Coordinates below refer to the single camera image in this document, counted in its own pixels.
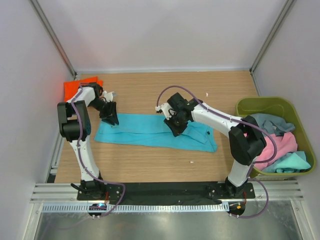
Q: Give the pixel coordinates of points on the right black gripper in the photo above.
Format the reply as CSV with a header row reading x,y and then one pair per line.
x,y
176,130

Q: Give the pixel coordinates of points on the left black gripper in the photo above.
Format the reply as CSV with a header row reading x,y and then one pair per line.
x,y
112,111

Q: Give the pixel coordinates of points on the turquoise blue t shirt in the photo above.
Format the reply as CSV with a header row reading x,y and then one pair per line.
x,y
150,130

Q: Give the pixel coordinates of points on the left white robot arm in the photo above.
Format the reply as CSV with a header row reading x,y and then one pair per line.
x,y
75,127

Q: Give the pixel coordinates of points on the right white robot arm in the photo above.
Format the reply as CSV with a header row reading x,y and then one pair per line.
x,y
245,140

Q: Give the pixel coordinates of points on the folded orange t shirt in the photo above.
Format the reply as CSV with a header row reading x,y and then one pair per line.
x,y
71,87

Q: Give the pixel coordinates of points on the left controller board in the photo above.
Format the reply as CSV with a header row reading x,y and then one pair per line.
x,y
97,210

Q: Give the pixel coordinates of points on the controller board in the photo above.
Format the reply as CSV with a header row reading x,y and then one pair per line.
x,y
97,210
236,209

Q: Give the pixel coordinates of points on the grey blue t shirt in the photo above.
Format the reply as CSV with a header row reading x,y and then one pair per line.
x,y
273,124

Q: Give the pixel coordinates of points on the right controller board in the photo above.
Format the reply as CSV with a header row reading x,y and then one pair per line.
x,y
236,209

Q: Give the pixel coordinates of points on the green plastic bin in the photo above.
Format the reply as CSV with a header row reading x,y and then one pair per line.
x,y
280,107

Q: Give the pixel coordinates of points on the pink t shirt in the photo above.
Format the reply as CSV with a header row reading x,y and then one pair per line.
x,y
285,144

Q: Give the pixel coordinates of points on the light teal t shirt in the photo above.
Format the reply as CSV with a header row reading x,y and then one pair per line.
x,y
292,162

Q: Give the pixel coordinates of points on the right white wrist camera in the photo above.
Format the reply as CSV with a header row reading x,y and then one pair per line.
x,y
166,110

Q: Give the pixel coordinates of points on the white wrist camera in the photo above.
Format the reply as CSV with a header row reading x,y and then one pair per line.
x,y
166,110
108,96

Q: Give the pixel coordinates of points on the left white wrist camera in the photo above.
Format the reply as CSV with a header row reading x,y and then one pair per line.
x,y
108,96

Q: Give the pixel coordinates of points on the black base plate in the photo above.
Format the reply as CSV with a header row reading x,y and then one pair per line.
x,y
162,193

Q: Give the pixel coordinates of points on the slotted cable duct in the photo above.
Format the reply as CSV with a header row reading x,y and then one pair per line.
x,y
83,208

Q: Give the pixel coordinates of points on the aluminium frame rail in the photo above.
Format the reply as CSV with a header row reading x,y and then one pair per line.
x,y
278,190

